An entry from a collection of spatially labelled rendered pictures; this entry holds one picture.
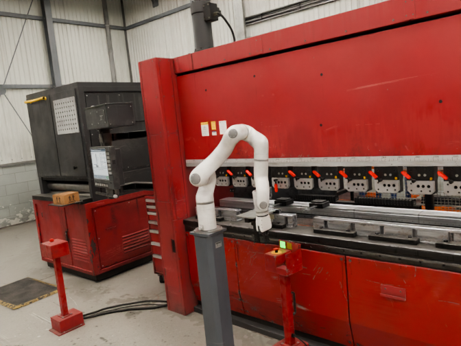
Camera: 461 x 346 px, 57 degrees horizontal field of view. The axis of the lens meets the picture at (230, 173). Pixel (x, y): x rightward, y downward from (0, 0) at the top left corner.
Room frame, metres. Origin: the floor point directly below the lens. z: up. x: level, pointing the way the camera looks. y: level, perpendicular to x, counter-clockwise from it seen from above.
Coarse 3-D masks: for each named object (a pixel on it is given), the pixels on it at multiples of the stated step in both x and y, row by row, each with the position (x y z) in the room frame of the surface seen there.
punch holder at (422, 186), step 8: (408, 168) 2.46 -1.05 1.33; (416, 168) 2.43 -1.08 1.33; (424, 168) 2.40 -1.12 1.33; (432, 168) 2.37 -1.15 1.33; (416, 176) 2.43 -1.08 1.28; (424, 176) 2.40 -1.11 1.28; (432, 176) 2.37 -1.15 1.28; (408, 184) 2.46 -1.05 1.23; (416, 184) 2.43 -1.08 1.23; (424, 184) 2.40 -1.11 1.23; (432, 184) 2.37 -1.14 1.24; (416, 192) 2.43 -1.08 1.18; (424, 192) 2.40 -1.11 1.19; (432, 192) 2.37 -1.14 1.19
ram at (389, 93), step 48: (336, 48) 2.74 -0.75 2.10; (384, 48) 2.54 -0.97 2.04; (432, 48) 2.36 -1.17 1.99; (192, 96) 3.67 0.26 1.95; (240, 96) 3.31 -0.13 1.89; (288, 96) 3.01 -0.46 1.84; (336, 96) 2.76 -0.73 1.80; (384, 96) 2.55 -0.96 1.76; (432, 96) 2.36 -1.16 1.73; (192, 144) 3.71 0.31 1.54; (240, 144) 3.34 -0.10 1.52; (288, 144) 3.03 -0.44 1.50; (336, 144) 2.77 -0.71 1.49; (384, 144) 2.56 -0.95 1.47; (432, 144) 2.37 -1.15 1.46
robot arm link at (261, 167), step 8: (256, 160) 2.57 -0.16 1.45; (264, 160) 2.56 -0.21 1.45; (256, 168) 2.57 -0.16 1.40; (264, 168) 2.56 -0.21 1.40; (256, 176) 2.57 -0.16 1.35; (264, 176) 2.56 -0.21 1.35; (256, 184) 2.54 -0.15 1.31; (264, 184) 2.53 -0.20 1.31; (264, 192) 2.50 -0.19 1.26; (256, 200) 2.55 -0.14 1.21; (264, 200) 2.50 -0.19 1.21; (264, 208) 2.50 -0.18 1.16
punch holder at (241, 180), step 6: (234, 168) 3.40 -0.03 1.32; (240, 168) 3.35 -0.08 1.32; (246, 168) 3.33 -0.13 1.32; (234, 174) 3.40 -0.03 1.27; (240, 174) 3.35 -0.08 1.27; (246, 174) 3.32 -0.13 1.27; (234, 180) 3.40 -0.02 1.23; (240, 180) 3.36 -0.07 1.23; (246, 180) 3.32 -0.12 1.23; (240, 186) 3.36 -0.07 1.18; (246, 186) 3.33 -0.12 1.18
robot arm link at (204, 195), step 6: (210, 180) 2.74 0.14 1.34; (204, 186) 2.78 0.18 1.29; (210, 186) 2.77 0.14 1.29; (198, 192) 2.76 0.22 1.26; (204, 192) 2.73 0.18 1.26; (210, 192) 2.73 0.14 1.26; (198, 198) 2.71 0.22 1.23; (204, 198) 2.70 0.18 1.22; (210, 198) 2.71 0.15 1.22; (198, 204) 2.71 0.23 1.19; (204, 204) 2.70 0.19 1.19
